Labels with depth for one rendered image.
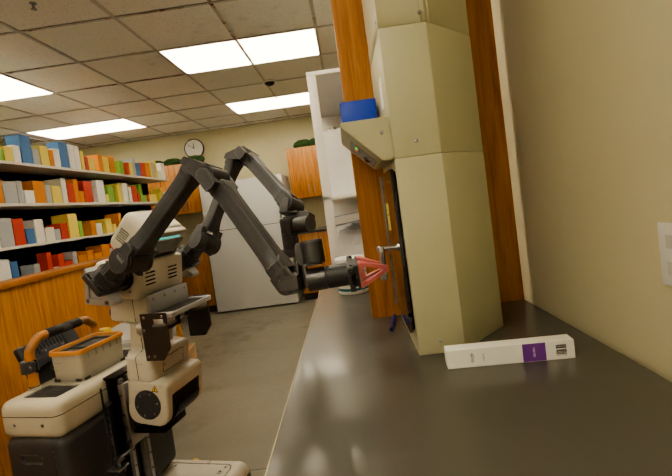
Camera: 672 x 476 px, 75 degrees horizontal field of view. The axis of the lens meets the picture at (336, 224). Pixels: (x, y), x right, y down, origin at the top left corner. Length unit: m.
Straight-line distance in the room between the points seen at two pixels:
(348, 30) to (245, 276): 4.98
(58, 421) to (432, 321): 1.25
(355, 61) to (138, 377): 1.28
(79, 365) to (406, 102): 1.45
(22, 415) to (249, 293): 4.58
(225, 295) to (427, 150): 5.42
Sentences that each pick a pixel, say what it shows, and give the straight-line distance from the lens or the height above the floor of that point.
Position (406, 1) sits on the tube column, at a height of 1.76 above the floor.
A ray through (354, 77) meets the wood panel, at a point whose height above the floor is 1.71.
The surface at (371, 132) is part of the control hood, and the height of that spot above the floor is 1.48.
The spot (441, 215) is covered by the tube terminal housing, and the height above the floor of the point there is 1.27.
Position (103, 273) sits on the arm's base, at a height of 1.21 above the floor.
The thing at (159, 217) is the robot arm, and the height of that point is 1.35.
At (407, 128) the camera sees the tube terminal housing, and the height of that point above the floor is 1.48.
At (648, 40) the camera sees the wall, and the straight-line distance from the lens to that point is 0.98.
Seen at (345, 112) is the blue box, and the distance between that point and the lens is 1.24.
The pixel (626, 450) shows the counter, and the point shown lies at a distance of 0.78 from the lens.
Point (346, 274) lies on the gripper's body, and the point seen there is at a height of 1.15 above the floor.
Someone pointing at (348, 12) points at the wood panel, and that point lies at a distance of 1.51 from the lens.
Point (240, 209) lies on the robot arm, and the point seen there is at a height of 1.34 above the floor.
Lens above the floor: 1.33
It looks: 3 degrees down
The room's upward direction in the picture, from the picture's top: 8 degrees counter-clockwise
